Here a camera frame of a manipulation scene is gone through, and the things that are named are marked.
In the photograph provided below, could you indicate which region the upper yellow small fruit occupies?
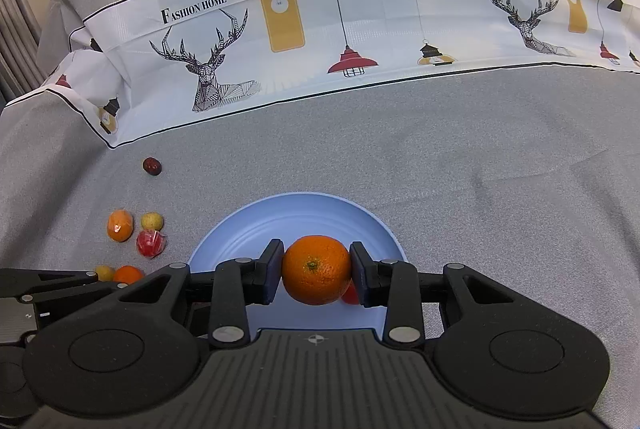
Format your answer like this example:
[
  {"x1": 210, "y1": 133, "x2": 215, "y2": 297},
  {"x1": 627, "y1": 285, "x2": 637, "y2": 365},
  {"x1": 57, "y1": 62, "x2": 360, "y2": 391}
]
[{"x1": 140, "y1": 212, "x2": 164, "y2": 231}]

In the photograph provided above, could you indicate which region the red fruit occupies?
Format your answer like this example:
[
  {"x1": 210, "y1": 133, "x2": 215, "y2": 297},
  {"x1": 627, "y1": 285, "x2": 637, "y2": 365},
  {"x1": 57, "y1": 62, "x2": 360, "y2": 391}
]
[
  {"x1": 341, "y1": 281, "x2": 360, "y2": 305},
  {"x1": 136, "y1": 229, "x2": 167, "y2": 259}
]

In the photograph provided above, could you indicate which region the middle wrapped orange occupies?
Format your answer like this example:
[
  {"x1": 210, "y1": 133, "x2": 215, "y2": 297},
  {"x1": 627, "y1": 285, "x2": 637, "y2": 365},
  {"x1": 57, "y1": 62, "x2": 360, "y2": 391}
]
[{"x1": 106, "y1": 209, "x2": 134, "y2": 243}]

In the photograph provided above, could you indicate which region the blue plate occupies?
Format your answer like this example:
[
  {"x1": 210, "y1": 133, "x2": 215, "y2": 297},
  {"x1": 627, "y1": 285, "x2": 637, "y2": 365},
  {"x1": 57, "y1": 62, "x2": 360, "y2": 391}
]
[{"x1": 189, "y1": 192, "x2": 407, "y2": 337}]

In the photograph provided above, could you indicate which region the lone orange tangerine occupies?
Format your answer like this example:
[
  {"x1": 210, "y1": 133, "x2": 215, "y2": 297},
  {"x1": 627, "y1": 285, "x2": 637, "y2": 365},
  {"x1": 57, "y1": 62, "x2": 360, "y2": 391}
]
[{"x1": 281, "y1": 235, "x2": 352, "y2": 305}]

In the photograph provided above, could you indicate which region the grey printed sofa cover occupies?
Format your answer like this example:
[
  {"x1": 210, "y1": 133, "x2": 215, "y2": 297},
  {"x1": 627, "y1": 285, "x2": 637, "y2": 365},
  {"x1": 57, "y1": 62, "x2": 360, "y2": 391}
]
[{"x1": 0, "y1": 0, "x2": 640, "y2": 429}]

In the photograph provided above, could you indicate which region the lower yellow small fruit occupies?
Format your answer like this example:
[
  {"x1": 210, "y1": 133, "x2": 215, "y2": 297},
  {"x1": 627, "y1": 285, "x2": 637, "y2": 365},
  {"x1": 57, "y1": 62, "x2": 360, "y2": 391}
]
[{"x1": 94, "y1": 265, "x2": 115, "y2": 282}]

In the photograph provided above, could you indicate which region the yellow small fruit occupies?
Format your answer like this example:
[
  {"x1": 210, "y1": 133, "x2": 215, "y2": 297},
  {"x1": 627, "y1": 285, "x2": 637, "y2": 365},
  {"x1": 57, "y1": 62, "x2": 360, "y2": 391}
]
[
  {"x1": 94, "y1": 265, "x2": 115, "y2": 282},
  {"x1": 140, "y1": 212, "x2": 164, "y2": 231}
]

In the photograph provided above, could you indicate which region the far dark red jujube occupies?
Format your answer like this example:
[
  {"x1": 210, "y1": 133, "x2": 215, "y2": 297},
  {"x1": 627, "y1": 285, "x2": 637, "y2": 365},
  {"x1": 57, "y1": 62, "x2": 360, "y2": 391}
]
[{"x1": 142, "y1": 157, "x2": 163, "y2": 176}]

